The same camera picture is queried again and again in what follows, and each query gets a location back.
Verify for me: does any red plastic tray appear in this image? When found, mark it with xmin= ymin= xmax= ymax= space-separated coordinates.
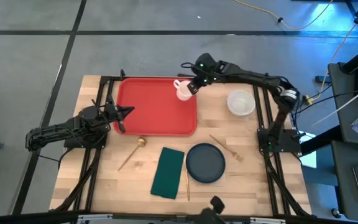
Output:
xmin=113 ymin=77 xmax=198 ymax=138

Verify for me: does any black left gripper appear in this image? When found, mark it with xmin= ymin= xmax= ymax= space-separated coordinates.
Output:
xmin=104 ymin=95 xmax=135 ymax=134

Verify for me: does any white mug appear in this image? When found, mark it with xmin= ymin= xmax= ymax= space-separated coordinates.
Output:
xmin=173 ymin=79 xmax=196 ymax=102

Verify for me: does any black unidentified object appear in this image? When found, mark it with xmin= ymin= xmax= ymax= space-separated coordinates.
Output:
xmin=197 ymin=195 xmax=227 ymax=223

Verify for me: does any black rig crossbar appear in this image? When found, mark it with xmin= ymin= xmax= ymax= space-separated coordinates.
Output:
xmin=0 ymin=210 xmax=358 ymax=224

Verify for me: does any yellow floor cable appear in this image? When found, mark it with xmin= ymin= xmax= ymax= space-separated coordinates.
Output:
xmin=233 ymin=0 xmax=335 ymax=32

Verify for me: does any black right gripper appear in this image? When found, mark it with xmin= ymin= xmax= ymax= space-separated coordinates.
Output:
xmin=186 ymin=52 xmax=222 ymax=95

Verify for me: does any tan floor cable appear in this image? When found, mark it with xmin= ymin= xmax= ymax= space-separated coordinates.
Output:
xmin=318 ymin=2 xmax=358 ymax=97

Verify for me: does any gold fork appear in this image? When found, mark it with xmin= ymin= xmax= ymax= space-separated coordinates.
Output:
xmin=209 ymin=134 xmax=245 ymax=162

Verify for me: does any dark blue plate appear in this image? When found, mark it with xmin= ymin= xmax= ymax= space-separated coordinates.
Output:
xmin=185 ymin=142 xmax=226 ymax=184

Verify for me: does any black desk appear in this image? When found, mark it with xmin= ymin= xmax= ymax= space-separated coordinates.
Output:
xmin=327 ymin=62 xmax=358 ymax=146
xmin=331 ymin=139 xmax=358 ymax=222

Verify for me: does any gold spoon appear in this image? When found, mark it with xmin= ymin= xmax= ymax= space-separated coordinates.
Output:
xmin=117 ymin=136 xmax=147 ymax=172

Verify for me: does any dark green cloth napkin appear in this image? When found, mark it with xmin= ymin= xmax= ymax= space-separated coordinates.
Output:
xmin=150 ymin=146 xmax=186 ymax=200

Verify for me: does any black aluminium table frame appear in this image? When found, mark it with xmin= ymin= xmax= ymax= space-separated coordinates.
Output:
xmin=53 ymin=68 xmax=313 ymax=218

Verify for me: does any white ribbed bowl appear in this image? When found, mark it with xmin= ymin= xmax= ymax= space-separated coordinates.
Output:
xmin=226 ymin=89 xmax=257 ymax=118

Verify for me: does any silver bracket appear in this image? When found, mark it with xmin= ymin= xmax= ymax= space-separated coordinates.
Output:
xmin=249 ymin=217 xmax=287 ymax=224
xmin=76 ymin=213 xmax=114 ymax=224

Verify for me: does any white rod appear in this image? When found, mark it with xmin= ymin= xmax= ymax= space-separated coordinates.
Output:
xmin=311 ymin=80 xmax=358 ymax=127

